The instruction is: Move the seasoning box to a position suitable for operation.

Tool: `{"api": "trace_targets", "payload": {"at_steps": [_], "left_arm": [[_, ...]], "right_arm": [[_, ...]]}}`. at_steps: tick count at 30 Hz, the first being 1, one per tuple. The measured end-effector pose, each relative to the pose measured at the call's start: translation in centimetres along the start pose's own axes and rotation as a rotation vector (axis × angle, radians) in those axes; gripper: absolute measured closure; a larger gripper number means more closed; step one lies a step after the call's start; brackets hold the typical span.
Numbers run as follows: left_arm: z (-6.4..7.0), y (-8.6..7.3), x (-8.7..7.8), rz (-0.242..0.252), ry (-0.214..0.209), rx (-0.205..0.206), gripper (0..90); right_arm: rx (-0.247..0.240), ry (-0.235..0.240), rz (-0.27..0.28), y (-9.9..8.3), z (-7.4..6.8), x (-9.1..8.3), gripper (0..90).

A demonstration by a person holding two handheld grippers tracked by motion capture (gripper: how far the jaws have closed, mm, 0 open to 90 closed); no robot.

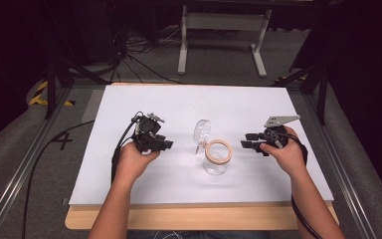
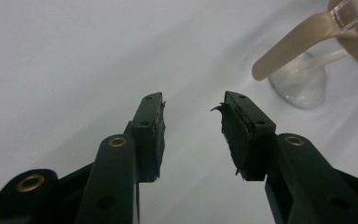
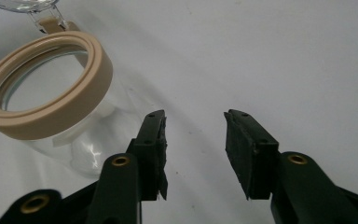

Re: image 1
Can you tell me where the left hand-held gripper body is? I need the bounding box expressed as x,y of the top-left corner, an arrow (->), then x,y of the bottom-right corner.
131,112 -> 167,154

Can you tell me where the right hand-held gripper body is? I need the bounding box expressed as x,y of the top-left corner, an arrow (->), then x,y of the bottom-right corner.
262,115 -> 301,151

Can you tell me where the glass jar with wooden rim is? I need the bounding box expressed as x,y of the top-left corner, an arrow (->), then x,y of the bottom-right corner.
202,138 -> 234,176

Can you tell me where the clear glass jar lid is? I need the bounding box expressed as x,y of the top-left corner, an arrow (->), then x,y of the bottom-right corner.
192,119 -> 213,155

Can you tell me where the person's right hand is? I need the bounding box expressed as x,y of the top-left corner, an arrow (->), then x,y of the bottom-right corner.
260,125 -> 308,179

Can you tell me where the person's left hand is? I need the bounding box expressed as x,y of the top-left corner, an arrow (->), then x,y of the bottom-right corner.
114,140 -> 161,187

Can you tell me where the white board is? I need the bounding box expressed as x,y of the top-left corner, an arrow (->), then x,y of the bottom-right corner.
69,85 -> 334,207

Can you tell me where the black tripod stand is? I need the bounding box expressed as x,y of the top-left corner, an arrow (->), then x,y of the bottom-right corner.
43,54 -> 111,120
271,61 -> 330,126

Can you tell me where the yellow and black floor tape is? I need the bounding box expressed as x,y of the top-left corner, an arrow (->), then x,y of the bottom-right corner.
28,80 -> 77,108

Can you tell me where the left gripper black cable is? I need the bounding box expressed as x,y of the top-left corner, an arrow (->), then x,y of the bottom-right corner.
110,111 -> 144,184

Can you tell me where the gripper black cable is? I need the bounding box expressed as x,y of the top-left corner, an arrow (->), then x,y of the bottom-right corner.
110,111 -> 144,184
286,131 -> 324,239

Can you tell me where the aluminium rail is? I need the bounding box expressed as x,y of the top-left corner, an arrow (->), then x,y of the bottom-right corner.
301,93 -> 378,239
0,85 -> 74,239

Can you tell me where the bundle of floor cables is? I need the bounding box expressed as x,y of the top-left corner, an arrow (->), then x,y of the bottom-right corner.
110,24 -> 188,86

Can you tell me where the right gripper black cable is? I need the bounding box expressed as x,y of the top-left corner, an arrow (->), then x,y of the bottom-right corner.
286,131 -> 324,239

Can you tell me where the thin white cord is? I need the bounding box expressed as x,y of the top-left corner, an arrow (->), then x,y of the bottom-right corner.
152,230 -> 184,239

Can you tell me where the black floor cable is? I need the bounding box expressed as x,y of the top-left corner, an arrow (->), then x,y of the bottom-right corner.
21,119 -> 96,239

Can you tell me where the white metal desk frame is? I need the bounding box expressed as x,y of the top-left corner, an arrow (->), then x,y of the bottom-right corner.
177,4 -> 274,79

